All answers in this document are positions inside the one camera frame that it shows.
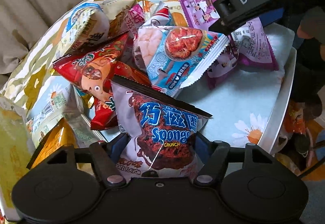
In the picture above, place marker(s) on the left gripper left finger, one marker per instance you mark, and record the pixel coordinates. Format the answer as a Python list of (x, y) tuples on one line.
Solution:
[(117, 145)]

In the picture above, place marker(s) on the gold Pillows snack bag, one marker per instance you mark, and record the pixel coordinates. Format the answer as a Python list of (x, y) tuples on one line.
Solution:
[(60, 135)]

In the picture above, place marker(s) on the red cartoon snack bag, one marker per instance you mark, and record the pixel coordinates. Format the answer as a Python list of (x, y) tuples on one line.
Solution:
[(91, 70)]

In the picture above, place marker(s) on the light blue illustrated snack bag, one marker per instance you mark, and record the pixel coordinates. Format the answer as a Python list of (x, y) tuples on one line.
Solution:
[(59, 99)]

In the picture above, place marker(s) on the white round tray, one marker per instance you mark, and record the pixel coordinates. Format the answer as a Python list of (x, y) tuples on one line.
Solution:
[(269, 139)]

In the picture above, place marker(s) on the green storage box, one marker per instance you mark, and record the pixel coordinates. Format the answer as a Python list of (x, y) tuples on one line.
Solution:
[(16, 150)]

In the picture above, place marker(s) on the blue shrimp cracker bag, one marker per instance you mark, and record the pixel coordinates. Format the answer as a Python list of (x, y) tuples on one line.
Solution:
[(176, 57)]

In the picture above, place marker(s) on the purple snack bag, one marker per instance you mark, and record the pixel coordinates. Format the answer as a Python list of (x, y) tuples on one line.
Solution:
[(248, 44)]

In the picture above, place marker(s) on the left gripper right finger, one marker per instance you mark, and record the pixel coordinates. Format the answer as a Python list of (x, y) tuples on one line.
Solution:
[(202, 147)]

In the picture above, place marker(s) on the Sponge Crunch chocolate snack bag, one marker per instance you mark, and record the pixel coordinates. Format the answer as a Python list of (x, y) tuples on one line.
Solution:
[(162, 132)]

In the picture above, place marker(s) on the white blue puffed snack bag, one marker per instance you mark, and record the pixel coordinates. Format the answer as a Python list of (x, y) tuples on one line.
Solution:
[(87, 26)]

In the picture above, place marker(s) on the light blue daisy cloth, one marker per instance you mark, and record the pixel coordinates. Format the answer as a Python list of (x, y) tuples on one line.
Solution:
[(242, 104)]

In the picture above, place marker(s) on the pink snack bag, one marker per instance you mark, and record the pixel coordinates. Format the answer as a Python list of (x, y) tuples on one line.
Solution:
[(133, 20)]

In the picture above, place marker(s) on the white orange snack bag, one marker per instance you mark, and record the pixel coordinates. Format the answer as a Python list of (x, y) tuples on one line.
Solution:
[(163, 13)]

